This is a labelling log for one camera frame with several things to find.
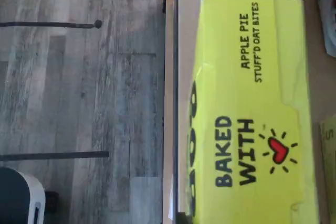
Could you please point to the white and dark machine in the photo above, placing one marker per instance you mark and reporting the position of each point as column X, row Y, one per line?
column 31, row 197

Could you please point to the thin black bar, flat end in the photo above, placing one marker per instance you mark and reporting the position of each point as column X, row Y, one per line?
column 52, row 155

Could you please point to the green Bobo's apple pie box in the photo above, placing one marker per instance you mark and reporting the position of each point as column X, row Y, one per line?
column 249, row 103
column 329, row 169

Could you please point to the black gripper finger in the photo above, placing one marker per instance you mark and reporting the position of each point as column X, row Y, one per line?
column 185, row 218

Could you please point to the thin black bar, ball end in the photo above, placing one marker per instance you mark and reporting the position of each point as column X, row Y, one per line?
column 52, row 24

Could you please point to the black shelf beam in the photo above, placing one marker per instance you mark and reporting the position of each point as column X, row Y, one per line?
column 176, row 103

